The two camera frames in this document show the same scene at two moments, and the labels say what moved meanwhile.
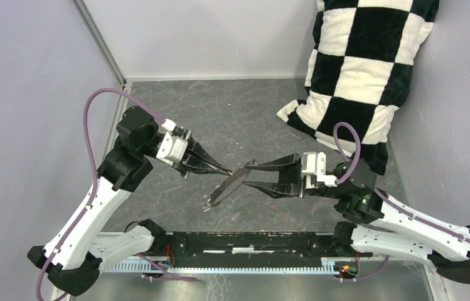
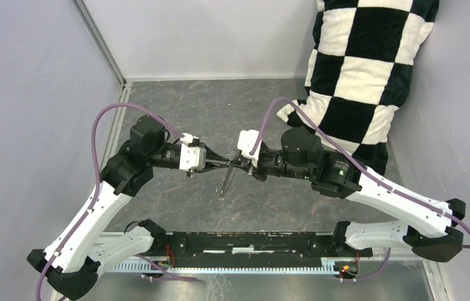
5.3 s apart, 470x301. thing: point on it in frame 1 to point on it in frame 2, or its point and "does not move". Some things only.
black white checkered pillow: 360,71 does not move
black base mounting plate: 206,247 does not move
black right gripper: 292,180 to 245,165
